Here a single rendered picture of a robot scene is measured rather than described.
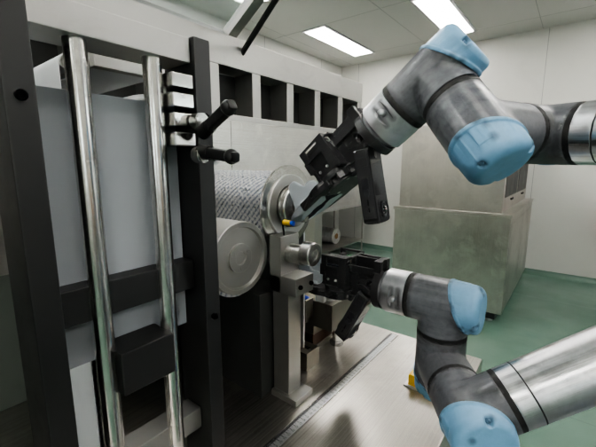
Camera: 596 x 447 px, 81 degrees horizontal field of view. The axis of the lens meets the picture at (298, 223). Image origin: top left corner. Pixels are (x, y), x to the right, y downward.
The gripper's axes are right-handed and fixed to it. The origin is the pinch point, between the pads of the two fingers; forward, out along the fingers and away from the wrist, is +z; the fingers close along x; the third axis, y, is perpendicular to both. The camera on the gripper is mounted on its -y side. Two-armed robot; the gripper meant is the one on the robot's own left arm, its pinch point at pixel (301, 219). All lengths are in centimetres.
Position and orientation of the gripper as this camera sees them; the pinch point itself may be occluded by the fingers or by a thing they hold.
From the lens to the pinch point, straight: 62.2
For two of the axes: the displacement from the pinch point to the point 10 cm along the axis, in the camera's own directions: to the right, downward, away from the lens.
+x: -6.2, 1.3, -7.7
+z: -6.0, 5.6, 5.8
